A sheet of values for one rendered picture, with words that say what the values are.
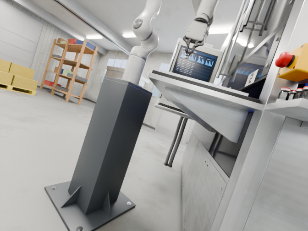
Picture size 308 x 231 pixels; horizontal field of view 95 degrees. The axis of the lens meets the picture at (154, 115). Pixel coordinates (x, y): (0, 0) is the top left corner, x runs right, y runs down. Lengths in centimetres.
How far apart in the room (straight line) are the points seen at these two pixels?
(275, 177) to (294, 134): 14
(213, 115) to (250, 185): 26
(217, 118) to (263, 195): 28
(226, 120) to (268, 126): 14
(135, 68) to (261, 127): 75
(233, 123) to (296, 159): 20
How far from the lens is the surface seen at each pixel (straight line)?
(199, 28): 94
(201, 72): 161
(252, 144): 55
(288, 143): 60
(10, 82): 534
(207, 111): 61
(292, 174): 62
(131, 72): 97
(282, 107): 49
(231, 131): 63
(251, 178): 58
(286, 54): 53
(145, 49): 104
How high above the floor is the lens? 75
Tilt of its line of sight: 2 degrees down
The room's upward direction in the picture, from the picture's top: 19 degrees clockwise
